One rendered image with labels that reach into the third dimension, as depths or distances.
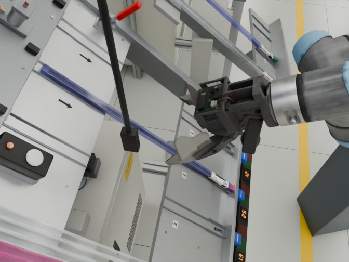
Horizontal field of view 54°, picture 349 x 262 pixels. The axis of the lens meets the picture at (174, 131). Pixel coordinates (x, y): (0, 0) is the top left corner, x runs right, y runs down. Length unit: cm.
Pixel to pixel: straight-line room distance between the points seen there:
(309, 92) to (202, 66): 61
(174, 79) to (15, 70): 41
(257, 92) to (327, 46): 20
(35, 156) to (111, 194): 48
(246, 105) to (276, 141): 129
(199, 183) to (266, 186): 94
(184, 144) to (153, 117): 127
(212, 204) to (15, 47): 51
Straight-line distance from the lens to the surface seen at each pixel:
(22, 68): 54
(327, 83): 51
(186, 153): 59
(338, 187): 137
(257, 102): 53
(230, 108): 55
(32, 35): 57
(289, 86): 52
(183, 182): 74
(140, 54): 80
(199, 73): 110
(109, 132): 106
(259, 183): 169
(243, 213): 91
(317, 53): 67
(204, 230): 77
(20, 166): 51
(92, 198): 97
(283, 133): 186
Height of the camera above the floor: 150
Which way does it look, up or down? 57 degrees down
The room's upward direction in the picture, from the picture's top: straight up
